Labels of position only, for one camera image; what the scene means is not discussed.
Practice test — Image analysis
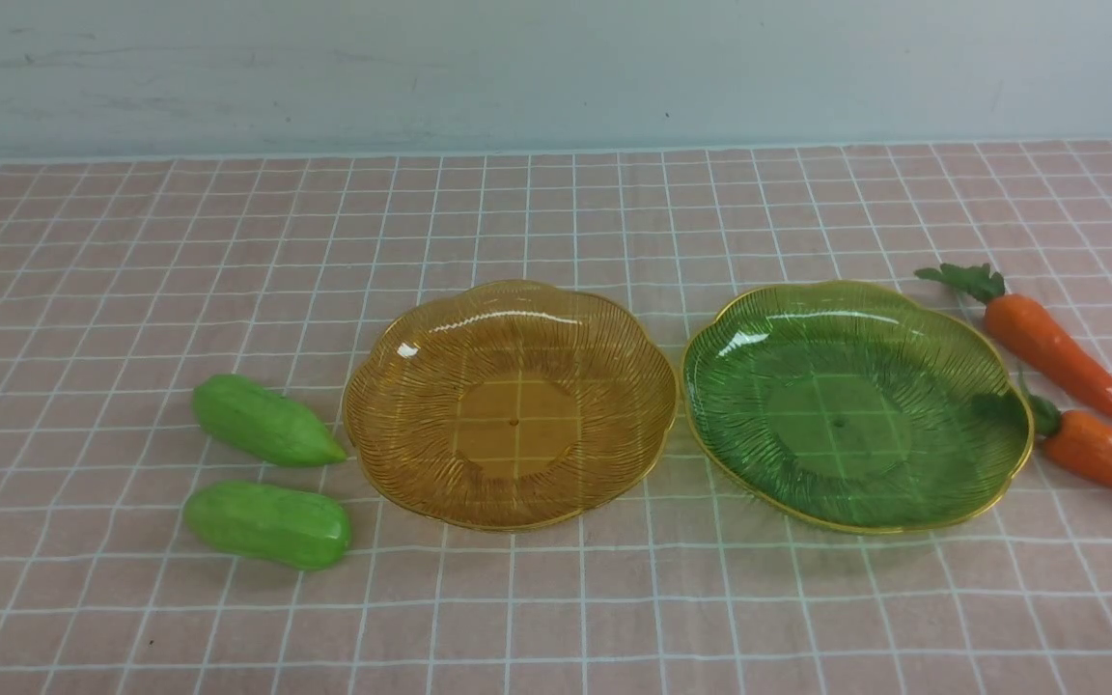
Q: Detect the amber ribbed glass plate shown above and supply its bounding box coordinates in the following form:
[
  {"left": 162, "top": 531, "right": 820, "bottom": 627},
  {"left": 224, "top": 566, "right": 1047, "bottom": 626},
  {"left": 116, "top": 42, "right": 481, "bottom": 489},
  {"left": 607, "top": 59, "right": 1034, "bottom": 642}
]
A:
[{"left": 342, "top": 280, "right": 681, "bottom": 533}]

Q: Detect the green ribbed glass plate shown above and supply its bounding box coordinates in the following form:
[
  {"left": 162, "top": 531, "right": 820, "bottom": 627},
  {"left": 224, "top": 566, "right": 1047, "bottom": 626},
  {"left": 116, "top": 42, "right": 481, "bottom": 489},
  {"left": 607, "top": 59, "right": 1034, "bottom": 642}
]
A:
[{"left": 679, "top": 280, "right": 1036, "bottom": 534}]

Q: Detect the orange toy carrot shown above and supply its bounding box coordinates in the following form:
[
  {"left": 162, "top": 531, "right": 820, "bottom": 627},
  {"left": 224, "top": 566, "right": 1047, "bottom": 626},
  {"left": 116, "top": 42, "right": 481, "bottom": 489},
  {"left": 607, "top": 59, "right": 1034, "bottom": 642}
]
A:
[
  {"left": 1017, "top": 374, "right": 1112, "bottom": 489},
  {"left": 914, "top": 264, "right": 1112, "bottom": 419}
]

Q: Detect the rounded green toy cucumber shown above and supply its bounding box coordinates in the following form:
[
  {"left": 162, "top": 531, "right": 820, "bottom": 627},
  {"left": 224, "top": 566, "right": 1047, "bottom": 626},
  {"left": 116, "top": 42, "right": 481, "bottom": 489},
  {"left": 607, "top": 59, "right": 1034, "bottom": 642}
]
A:
[{"left": 182, "top": 480, "right": 353, "bottom": 570}]

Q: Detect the pointed green toy cucumber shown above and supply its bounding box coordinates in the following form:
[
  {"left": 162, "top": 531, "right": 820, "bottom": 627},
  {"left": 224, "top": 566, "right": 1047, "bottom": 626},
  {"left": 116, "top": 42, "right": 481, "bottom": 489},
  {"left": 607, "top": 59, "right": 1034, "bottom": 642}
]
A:
[{"left": 191, "top": 374, "right": 348, "bottom": 469}]

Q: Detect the pink checkered tablecloth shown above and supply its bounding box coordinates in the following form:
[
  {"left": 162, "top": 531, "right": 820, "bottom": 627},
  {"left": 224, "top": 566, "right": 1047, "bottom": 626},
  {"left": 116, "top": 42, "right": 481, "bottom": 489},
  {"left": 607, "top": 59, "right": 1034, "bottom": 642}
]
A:
[{"left": 0, "top": 141, "right": 1112, "bottom": 694}]

